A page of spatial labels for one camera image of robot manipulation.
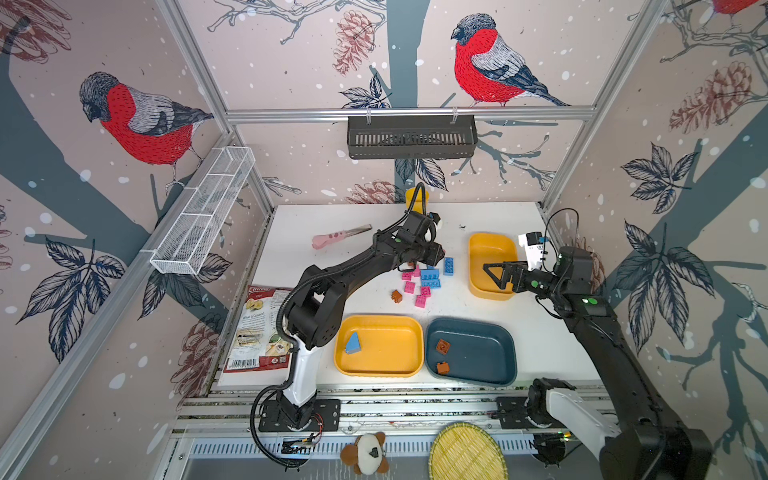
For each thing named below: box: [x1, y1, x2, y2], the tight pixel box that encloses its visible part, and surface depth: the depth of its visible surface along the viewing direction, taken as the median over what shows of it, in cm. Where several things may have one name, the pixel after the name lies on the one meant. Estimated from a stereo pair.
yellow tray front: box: [334, 315, 425, 378], surface depth 86 cm
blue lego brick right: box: [443, 257, 454, 276], surface depth 103 cm
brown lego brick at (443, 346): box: [436, 339, 452, 355], surface depth 86 cm
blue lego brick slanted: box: [345, 332, 361, 355], surface depth 85 cm
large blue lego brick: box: [420, 269, 441, 289], surface depth 100 cm
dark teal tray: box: [424, 317, 518, 386], surface depth 85 cm
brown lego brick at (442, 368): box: [436, 361, 450, 375], surface depth 80 cm
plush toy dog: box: [340, 432, 390, 476], surface depth 68 cm
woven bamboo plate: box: [429, 422, 509, 480], surface depth 69 cm
